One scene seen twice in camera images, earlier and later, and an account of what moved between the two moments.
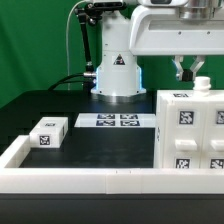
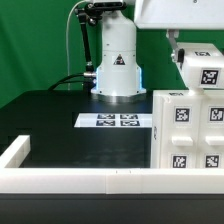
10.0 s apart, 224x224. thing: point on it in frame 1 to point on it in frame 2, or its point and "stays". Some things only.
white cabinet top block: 49,132 to 203,65
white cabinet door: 211,129 stays
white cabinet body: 189,129 stays
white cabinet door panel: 182,133 stays
